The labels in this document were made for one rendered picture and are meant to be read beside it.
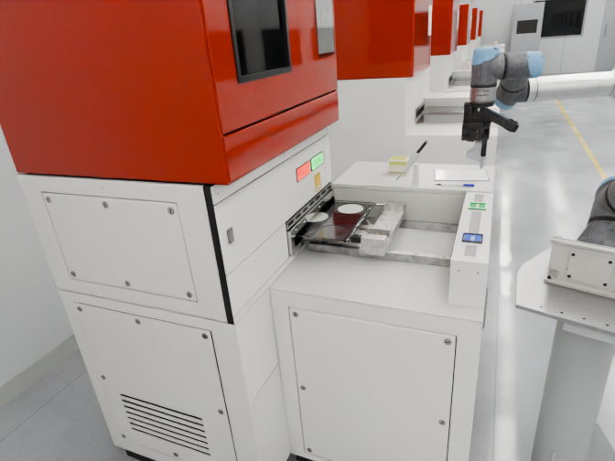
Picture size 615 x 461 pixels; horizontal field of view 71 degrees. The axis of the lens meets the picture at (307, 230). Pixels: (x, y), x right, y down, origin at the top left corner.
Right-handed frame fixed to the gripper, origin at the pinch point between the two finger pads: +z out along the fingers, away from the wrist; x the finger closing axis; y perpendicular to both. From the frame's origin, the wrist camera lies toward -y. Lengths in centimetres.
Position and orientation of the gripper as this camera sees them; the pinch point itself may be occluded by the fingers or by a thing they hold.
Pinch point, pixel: (483, 165)
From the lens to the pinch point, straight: 153.4
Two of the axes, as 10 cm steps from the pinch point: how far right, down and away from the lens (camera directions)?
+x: -3.8, 4.0, -8.3
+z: 0.8, 9.1, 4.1
